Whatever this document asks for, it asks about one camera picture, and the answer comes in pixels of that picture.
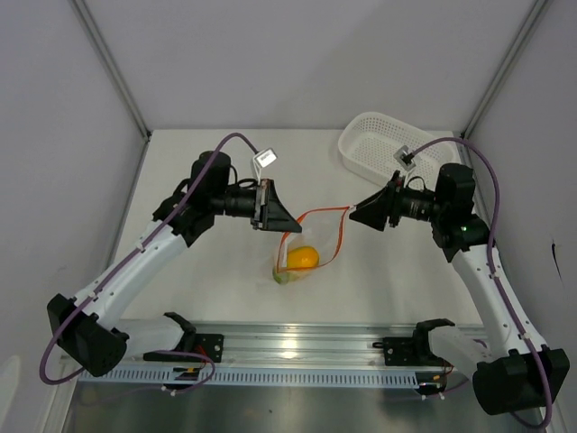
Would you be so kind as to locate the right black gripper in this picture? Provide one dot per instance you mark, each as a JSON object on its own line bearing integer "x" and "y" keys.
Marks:
{"x": 389, "y": 201}

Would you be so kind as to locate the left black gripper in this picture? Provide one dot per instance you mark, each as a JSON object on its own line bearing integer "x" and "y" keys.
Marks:
{"x": 269, "y": 213}

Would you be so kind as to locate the clear orange zip top bag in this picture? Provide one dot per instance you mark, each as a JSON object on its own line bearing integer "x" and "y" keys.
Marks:
{"x": 322, "y": 228}

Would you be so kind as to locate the orange fruit with leaf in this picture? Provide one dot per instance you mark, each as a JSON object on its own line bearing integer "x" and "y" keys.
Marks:
{"x": 303, "y": 257}

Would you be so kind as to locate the yellow green mango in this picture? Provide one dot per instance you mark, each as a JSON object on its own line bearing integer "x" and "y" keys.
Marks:
{"x": 283, "y": 277}

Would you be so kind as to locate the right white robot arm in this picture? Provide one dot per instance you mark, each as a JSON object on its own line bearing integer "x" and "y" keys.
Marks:
{"x": 517, "y": 370}

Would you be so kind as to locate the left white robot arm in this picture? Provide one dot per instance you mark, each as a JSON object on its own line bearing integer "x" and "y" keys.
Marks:
{"x": 85, "y": 326}

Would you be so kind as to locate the white perforated plastic basket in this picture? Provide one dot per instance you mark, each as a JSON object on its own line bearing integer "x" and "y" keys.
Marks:
{"x": 369, "y": 142}

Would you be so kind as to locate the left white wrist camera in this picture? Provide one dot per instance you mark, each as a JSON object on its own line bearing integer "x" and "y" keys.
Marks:
{"x": 261, "y": 160}

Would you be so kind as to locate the right side aluminium rail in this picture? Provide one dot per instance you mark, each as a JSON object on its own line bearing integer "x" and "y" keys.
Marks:
{"x": 498, "y": 276}

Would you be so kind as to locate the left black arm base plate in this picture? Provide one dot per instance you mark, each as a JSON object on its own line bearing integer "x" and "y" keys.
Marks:
{"x": 208, "y": 345}

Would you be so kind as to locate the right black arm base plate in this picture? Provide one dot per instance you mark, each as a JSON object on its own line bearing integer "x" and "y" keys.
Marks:
{"x": 406, "y": 351}

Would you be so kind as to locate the white slotted cable duct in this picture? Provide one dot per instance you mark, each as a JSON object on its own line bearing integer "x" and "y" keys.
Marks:
{"x": 374, "y": 379}

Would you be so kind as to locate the left aluminium frame post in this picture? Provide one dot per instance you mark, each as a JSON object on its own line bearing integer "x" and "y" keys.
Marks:
{"x": 106, "y": 58}

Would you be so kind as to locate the aluminium frame post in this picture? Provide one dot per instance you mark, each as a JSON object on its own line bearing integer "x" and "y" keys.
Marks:
{"x": 510, "y": 58}
{"x": 106, "y": 58}

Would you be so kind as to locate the right aluminium frame post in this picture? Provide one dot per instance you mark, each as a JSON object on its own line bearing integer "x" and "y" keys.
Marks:
{"x": 510, "y": 58}

